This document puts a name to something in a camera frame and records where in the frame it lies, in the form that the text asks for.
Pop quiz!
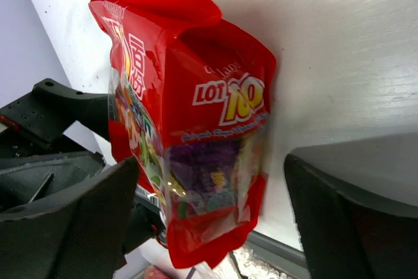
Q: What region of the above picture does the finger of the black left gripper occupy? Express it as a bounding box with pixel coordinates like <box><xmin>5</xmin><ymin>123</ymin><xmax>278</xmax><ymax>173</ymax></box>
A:
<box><xmin>1</xmin><ymin>151</ymin><xmax>105</xmax><ymax>212</ymax></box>
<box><xmin>1</xmin><ymin>78</ymin><xmax>110</xmax><ymax>150</ymax></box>

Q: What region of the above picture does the red fruit candy bag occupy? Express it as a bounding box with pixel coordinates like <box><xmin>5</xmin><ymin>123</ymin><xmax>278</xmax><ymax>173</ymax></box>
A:
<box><xmin>89</xmin><ymin>0</ymin><xmax>276</xmax><ymax>269</ymax></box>

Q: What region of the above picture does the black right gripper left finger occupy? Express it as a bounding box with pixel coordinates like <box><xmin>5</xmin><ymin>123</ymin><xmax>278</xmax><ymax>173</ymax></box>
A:
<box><xmin>1</xmin><ymin>157</ymin><xmax>138</xmax><ymax>278</ymax></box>

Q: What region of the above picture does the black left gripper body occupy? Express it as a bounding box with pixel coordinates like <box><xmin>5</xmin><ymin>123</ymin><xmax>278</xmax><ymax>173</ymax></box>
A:
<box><xmin>1</xmin><ymin>125</ymin><xmax>95</xmax><ymax>161</ymax></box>

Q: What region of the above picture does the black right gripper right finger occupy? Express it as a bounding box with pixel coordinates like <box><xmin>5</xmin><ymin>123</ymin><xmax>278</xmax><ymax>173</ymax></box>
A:
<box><xmin>283</xmin><ymin>155</ymin><xmax>417</xmax><ymax>278</ymax></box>

